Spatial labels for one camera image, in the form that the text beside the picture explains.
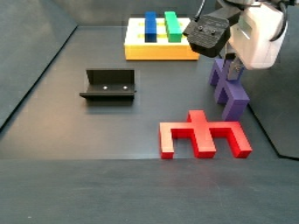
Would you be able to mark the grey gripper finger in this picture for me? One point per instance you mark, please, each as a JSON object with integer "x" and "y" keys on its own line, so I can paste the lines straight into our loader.
{"x": 229, "y": 56}
{"x": 235, "y": 69}

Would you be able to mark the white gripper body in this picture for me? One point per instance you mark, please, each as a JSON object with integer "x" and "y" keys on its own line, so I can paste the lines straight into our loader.
{"x": 257, "y": 35}

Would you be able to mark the purple m-shaped block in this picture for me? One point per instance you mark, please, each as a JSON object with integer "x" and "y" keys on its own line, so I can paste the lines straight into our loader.
{"x": 229, "y": 92}

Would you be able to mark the yellow slotted board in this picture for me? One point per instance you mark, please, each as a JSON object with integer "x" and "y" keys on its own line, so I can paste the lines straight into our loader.
{"x": 161, "y": 49}

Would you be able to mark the green bar block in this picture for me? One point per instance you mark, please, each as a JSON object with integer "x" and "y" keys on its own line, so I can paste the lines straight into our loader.
{"x": 172, "y": 27}

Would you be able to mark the red m-shaped block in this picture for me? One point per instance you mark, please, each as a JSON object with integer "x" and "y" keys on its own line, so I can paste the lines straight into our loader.
{"x": 201, "y": 132}

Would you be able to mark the blue bar block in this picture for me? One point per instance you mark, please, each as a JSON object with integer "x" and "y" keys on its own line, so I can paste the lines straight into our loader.
{"x": 149, "y": 27}

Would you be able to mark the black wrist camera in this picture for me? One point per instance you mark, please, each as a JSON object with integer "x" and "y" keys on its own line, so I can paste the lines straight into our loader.
{"x": 207, "y": 35}

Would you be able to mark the black angle bracket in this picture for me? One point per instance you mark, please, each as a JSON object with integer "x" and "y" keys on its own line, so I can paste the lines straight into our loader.
{"x": 109, "y": 84}

